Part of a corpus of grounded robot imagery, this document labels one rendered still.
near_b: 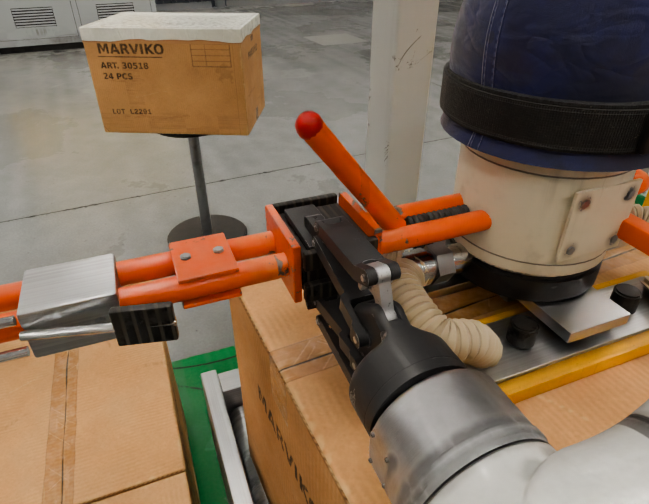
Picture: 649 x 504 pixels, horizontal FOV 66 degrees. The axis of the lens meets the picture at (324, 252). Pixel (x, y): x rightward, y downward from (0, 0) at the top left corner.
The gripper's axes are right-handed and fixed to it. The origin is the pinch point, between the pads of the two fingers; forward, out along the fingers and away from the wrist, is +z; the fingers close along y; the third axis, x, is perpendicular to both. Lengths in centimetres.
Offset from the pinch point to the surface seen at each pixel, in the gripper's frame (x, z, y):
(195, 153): 11, 183, 63
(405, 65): 64, 93, 10
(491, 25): 15.4, -1.1, -18.3
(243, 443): -6, 20, 53
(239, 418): -6, 26, 53
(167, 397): -18, 36, 53
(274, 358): -4.4, -0.2, 12.8
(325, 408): -1.9, -8.2, 12.7
